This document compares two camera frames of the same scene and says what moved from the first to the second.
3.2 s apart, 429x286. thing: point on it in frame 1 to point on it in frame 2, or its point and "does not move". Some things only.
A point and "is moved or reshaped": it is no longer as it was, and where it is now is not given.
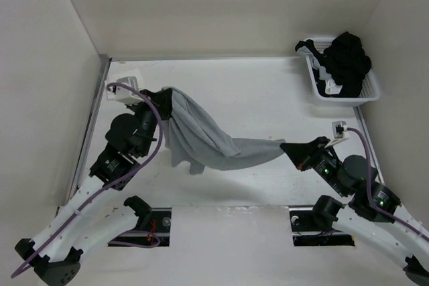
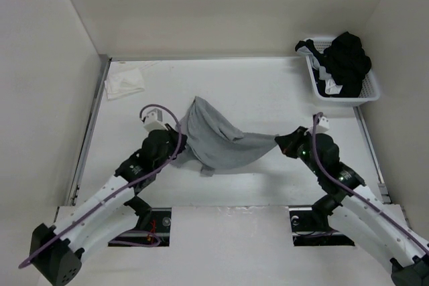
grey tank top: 194,141 is moved or reshaped
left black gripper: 163,100 to 175,136
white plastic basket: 370,92 does not move
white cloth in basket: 331,86 does not move
